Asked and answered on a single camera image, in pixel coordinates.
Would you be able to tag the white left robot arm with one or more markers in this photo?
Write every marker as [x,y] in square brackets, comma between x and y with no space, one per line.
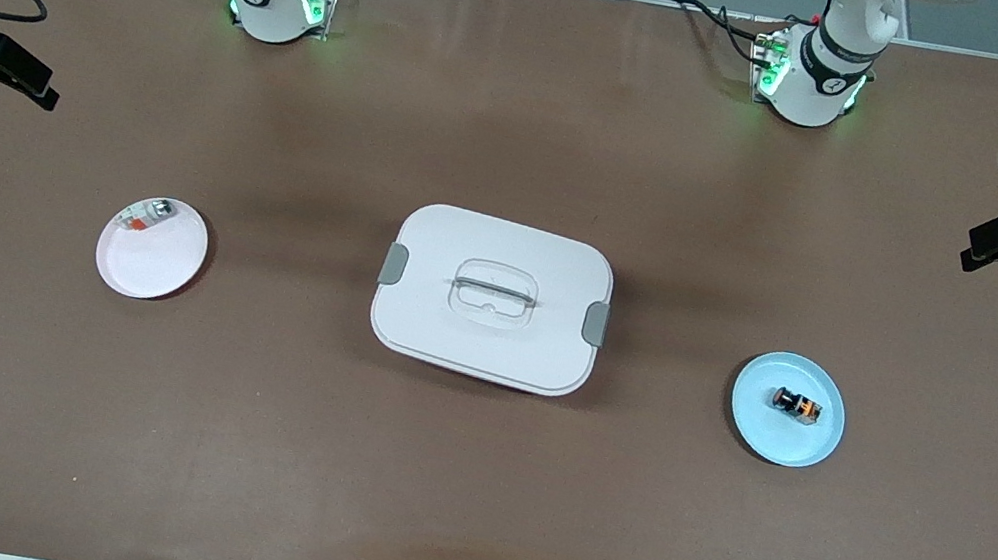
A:
[810,89]

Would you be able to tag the red and clear switch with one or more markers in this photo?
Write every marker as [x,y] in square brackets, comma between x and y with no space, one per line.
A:
[145,215]

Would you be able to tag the orange and black switch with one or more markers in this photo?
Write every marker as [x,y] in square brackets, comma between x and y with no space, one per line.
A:
[797,406]

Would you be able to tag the brown table mat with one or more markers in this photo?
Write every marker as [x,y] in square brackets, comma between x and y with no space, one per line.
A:
[463,497]

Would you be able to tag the pink round plate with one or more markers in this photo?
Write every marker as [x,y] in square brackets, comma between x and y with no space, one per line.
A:
[140,276]

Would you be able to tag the white lidded storage box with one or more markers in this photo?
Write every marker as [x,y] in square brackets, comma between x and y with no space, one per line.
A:
[487,349]

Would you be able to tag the light blue round plate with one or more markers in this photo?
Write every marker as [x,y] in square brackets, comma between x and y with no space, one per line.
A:
[782,439]

